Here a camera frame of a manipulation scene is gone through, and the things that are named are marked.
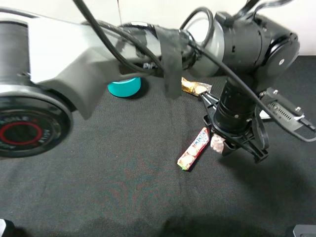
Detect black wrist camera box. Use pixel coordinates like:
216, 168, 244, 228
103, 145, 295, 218
260, 87, 316, 132

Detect chocolate balls in clear wrapper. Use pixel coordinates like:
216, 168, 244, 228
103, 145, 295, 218
181, 77, 212, 97

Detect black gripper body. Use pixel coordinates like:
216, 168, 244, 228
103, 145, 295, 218
199, 81, 269, 154

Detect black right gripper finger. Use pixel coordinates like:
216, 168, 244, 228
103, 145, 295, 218
249, 142, 268, 164

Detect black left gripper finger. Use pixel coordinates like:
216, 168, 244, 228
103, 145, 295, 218
221, 142, 237, 157

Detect grey object bottom right corner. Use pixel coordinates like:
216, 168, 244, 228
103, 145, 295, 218
285, 225, 316, 237

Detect teal saucepan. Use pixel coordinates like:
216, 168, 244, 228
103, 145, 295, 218
108, 77, 141, 97

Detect black cable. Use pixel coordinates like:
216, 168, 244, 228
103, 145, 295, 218
71, 0, 316, 143

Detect white rectangular tray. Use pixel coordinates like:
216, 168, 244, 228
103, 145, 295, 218
259, 110, 271, 119

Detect candy bottle with silver cap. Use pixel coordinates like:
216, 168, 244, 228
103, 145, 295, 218
210, 133, 225, 154

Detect dark object bottom left corner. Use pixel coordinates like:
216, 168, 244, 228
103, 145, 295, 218
0, 219, 28, 237

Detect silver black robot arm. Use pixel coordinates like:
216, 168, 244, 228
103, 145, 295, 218
0, 0, 302, 162

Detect red Hi-Chew candy stick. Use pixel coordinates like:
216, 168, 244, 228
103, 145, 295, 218
177, 127, 209, 171

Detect black tablecloth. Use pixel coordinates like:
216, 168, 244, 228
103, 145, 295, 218
0, 55, 316, 237

